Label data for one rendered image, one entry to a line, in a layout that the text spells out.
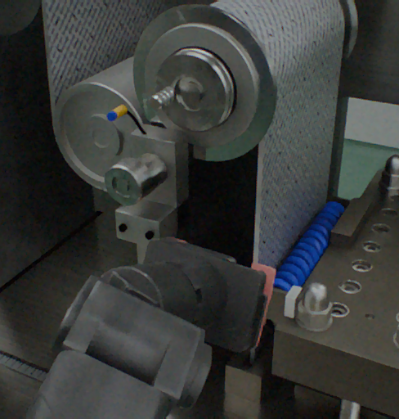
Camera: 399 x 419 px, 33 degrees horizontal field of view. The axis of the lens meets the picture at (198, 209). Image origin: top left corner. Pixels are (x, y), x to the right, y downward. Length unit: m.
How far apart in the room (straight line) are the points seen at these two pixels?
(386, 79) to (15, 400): 0.60
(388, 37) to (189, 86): 0.36
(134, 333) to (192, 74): 0.29
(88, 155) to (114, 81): 0.09
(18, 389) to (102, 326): 0.46
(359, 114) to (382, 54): 2.60
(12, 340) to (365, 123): 2.82
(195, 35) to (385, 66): 0.37
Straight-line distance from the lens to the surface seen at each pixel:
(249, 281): 0.51
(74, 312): 0.38
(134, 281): 0.44
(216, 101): 0.60
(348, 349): 0.66
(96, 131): 0.71
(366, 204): 0.86
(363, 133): 3.53
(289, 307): 0.68
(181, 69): 0.60
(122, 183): 0.60
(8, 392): 0.82
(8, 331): 0.90
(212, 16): 0.60
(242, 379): 0.76
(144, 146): 0.64
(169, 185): 0.64
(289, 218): 0.75
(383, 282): 0.75
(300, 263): 0.75
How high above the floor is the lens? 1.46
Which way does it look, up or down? 30 degrees down
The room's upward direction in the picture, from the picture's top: straight up
